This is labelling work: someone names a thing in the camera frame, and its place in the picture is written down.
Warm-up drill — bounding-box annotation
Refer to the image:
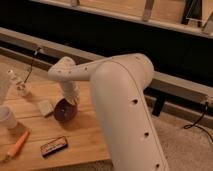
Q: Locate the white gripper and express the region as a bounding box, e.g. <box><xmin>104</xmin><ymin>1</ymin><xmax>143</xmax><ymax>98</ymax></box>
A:
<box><xmin>53</xmin><ymin>81</ymin><xmax>79</xmax><ymax>105</ymax></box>

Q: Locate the purple ceramic bowl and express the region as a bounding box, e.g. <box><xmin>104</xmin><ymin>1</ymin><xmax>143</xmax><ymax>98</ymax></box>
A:
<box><xmin>54</xmin><ymin>98</ymin><xmax>77</xmax><ymax>122</ymax></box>

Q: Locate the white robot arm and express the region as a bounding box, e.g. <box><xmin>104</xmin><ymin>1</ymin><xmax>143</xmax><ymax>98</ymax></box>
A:
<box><xmin>48</xmin><ymin>53</ymin><xmax>169</xmax><ymax>171</ymax></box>

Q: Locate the white sponge block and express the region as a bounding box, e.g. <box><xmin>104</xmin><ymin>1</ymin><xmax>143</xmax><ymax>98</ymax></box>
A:
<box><xmin>37</xmin><ymin>100</ymin><xmax>53</xmax><ymax>117</ymax></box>

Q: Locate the clear plastic bottle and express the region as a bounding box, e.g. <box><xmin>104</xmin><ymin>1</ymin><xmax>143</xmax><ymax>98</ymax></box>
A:
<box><xmin>7</xmin><ymin>70</ymin><xmax>29</xmax><ymax>97</ymax></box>

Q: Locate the black candy bar box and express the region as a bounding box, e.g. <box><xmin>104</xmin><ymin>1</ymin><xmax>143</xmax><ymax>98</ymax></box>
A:
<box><xmin>40</xmin><ymin>136</ymin><xmax>68</xmax><ymax>158</ymax></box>

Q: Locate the white paper cup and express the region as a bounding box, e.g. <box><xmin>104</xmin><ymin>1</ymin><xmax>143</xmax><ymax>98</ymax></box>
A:
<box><xmin>0</xmin><ymin>106</ymin><xmax>18</xmax><ymax>129</ymax></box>

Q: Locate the orange marker pen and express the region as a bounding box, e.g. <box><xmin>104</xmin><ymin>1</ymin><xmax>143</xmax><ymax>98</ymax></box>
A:
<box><xmin>1</xmin><ymin>130</ymin><xmax>30</xmax><ymax>163</ymax></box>

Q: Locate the black cable on wall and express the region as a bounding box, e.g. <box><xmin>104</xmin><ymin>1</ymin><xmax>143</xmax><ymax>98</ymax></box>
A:
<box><xmin>23</xmin><ymin>47</ymin><xmax>44</xmax><ymax>84</ymax></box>

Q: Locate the black cable on floor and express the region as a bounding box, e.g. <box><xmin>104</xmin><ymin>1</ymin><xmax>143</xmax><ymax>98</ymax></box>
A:
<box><xmin>183</xmin><ymin>101</ymin><xmax>213</xmax><ymax>143</ymax></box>

